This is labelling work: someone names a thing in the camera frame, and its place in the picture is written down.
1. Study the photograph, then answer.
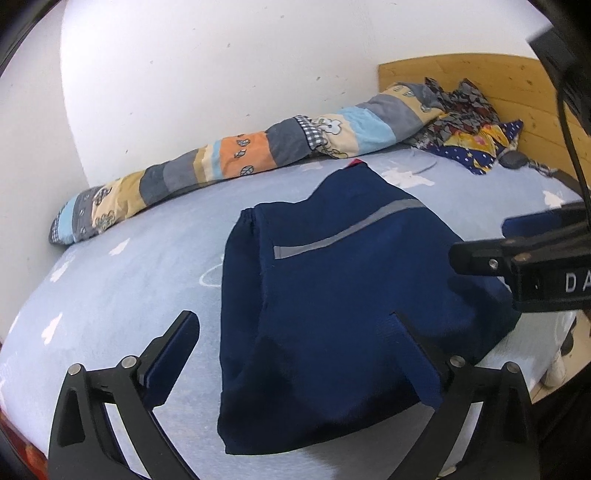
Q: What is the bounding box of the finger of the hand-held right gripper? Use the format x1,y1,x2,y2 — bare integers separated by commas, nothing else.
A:
449,202,591,278
502,212,573,240

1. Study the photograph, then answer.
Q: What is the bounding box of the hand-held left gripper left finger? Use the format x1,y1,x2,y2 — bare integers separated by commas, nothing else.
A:
47,310,200,480

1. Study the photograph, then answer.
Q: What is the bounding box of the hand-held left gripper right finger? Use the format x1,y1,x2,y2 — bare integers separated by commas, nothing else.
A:
389,312,542,480

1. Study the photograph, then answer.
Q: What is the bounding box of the navy blue jacket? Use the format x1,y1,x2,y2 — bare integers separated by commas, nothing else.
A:
217,158,522,456

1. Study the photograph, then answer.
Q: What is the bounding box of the bed with light blue sheet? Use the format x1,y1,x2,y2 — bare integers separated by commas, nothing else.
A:
0,148,591,480

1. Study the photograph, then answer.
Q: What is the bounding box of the crumpled patterned cloth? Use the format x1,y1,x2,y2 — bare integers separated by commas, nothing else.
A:
406,78,525,176

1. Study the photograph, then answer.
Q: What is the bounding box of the wooden headboard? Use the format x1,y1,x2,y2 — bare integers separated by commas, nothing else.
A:
379,53,591,197

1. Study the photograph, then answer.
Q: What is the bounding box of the red bag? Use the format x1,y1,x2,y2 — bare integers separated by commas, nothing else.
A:
0,411,49,469

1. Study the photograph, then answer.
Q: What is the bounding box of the black device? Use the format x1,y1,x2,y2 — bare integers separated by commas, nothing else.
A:
529,0,591,116

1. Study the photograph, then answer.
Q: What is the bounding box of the rolled patchwork quilt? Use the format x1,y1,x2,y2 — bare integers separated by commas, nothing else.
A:
48,82,446,245

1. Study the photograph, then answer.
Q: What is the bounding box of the black cable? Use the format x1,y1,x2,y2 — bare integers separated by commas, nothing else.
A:
554,78,591,204

